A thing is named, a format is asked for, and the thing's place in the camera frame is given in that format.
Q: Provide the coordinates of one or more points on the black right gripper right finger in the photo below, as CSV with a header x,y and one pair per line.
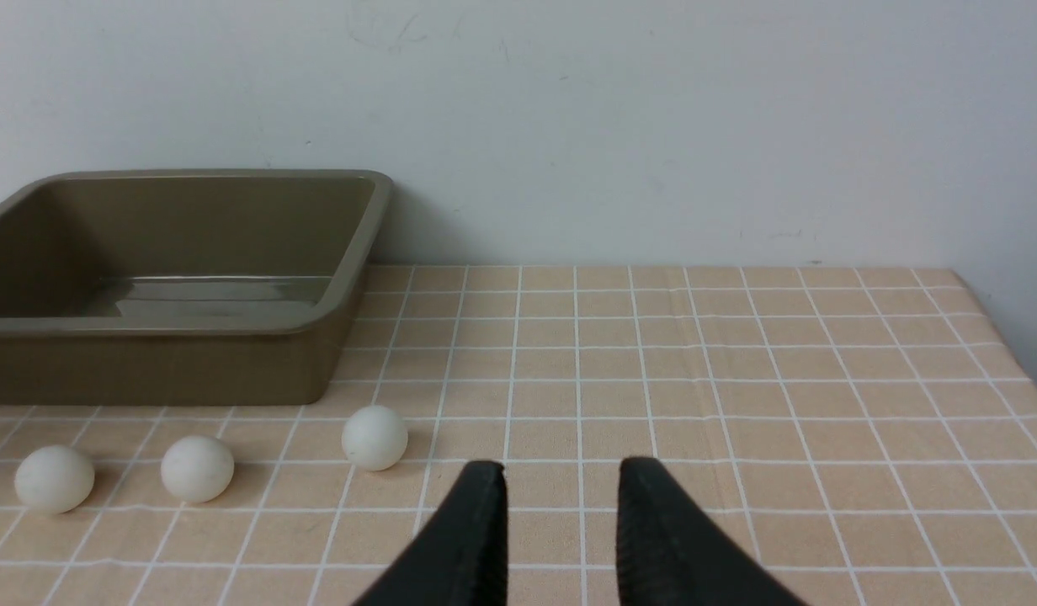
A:
x,y
669,552

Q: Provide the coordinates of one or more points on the white ping-pong ball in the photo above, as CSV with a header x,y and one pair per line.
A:
x,y
54,479
197,469
375,438

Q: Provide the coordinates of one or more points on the olive green plastic bin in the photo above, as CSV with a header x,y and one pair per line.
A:
x,y
171,288

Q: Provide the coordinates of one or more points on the beige checkered tablecloth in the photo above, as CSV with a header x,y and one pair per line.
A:
x,y
864,432

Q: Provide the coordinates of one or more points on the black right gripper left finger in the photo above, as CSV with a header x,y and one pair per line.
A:
x,y
460,557

